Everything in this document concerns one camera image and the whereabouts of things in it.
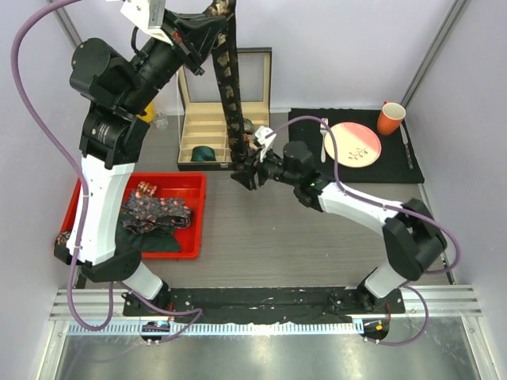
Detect clear glass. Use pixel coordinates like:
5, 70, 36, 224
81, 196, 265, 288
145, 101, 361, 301
153, 113, 169, 130

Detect orange striped rolled tie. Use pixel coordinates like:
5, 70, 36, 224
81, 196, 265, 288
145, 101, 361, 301
136, 181, 158, 196

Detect black gold leaf tie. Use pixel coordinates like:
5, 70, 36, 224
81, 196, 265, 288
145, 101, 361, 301
204, 0, 251, 170

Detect dark green leaf tie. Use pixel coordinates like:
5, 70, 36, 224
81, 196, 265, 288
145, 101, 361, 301
116, 224, 181, 253

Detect silver knife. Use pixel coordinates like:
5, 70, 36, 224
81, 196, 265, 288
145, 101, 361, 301
399, 123, 414, 170

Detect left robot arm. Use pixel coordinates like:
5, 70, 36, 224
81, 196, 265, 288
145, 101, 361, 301
54, 7, 228, 316

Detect silver fork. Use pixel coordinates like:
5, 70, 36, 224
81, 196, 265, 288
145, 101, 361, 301
320, 117, 329, 163

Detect purple cable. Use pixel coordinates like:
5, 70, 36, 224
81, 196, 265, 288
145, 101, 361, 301
265, 114, 463, 348
10, 0, 203, 363

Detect orange mug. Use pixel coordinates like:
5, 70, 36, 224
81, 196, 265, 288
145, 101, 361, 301
377, 101, 406, 135

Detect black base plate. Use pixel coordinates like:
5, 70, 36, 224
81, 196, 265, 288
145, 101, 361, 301
121, 285, 406, 326

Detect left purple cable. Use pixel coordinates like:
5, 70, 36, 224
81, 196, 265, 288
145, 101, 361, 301
10, 0, 203, 363

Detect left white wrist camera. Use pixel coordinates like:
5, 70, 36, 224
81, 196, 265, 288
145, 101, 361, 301
120, 0, 168, 42

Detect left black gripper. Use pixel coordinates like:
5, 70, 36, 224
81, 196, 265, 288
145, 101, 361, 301
120, 9, 227, 116

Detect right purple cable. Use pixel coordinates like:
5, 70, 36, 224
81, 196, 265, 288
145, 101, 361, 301
265, 114, 463, 348

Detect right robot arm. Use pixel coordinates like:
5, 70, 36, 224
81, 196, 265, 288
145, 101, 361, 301
231, 142, 447, 313

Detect yellow mug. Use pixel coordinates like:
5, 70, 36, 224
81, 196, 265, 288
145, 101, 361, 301
137, 102, 155, 123

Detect pink cream plate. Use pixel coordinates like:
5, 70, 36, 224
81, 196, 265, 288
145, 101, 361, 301
331, 122, 382, 169

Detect black tie storage box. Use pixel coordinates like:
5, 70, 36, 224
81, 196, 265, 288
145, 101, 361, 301
177, 47, 273, 171

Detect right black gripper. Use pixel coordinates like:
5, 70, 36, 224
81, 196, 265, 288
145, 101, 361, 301
232, 143, 300, 190

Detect rolled green blue tie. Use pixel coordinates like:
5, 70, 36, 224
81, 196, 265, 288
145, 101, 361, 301
191, 146, 216, 162

